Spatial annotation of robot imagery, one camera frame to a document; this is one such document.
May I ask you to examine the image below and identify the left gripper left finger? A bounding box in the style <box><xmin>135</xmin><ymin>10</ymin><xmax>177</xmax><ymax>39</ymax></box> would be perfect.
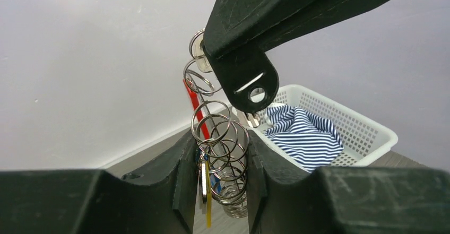
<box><xmin>1</xmin><ymin>132</ymin><xmax>197</xmax><ymax>233</ymax></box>

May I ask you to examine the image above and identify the metal spring coil keyring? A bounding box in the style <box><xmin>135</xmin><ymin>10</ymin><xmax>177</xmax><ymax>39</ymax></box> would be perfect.
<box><xmin>183</xmin><ymin>29</ymin><xmax>249</xmax><ymax>219</ymax></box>

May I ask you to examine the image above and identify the blue key tag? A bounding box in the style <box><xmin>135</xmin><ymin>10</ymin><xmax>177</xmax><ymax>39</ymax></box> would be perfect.
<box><xmin>210</xmin><ymin>174</ymin><xmax>221</xmax><ymax>194</ymax></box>

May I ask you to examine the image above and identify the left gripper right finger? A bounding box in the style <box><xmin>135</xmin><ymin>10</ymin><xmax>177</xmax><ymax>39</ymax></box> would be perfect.
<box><xmin>246</xmin><ymin>131</ymin><xmax>449</xmax><ymax>233</ymax></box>

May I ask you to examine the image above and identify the black key fob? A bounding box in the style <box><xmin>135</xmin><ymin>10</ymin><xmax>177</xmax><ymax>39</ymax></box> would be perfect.
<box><xmin>204</xmin><ymin>44</ymin><xmax>279</xmax><ymax>113</ymax></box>

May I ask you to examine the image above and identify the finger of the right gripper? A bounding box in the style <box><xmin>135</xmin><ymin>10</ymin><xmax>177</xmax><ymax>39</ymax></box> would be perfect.
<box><xmin>204</xmin><ymin>0</ymin><xmax>390</xmax><ymax>58</ymax></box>

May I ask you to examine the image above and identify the blue striped cloth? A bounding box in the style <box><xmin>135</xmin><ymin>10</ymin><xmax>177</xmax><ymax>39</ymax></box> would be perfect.
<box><xmin>264</xmin><ymin>103</ymin><xmax>344</xmax><ymax>172</ymax></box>

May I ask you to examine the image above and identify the red handled key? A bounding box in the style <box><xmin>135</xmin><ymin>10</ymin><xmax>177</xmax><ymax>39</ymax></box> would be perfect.
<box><xmin>183</xmin><ymin>80</ymin><xmax>210</xmax><ymax>139</ymax></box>

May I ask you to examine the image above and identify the white plastic basket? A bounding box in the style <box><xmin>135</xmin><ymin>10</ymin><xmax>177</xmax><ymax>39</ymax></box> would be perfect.
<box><xmin>247</xmin><ymin>84</ymin><xmax>398</xmax><ymax>171</ymax></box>

